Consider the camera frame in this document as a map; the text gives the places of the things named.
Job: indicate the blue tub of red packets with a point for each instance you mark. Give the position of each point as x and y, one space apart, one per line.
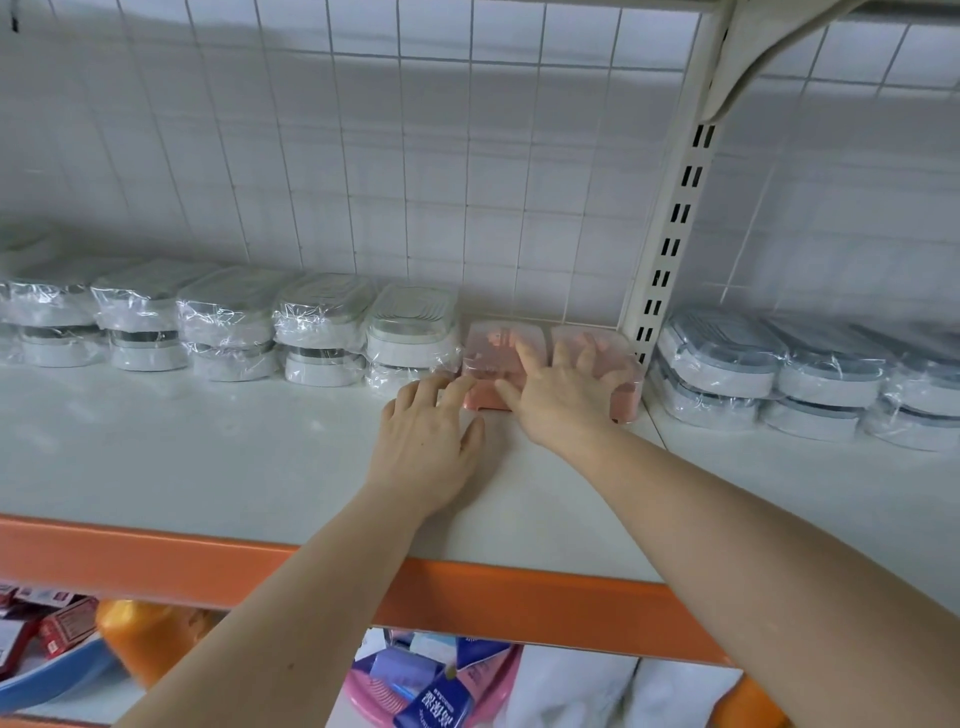
45 653

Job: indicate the orange metal store shelving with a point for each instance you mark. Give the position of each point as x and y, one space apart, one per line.
150 563

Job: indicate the pink tub of blue packets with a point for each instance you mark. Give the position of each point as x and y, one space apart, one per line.
428 687

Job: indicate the stacks of clear-lid soap dishes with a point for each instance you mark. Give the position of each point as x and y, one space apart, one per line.
225 315

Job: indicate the wide orange plastic bottle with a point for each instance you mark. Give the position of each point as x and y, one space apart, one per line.
750 708

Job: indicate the person's right hand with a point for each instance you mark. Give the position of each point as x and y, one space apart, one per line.
570 405

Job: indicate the person's left forearm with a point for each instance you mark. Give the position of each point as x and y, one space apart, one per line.
285 630

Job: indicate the person's left hand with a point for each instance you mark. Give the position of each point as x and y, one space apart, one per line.
428 458

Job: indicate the person's right forearm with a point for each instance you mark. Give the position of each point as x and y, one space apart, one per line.
780 585

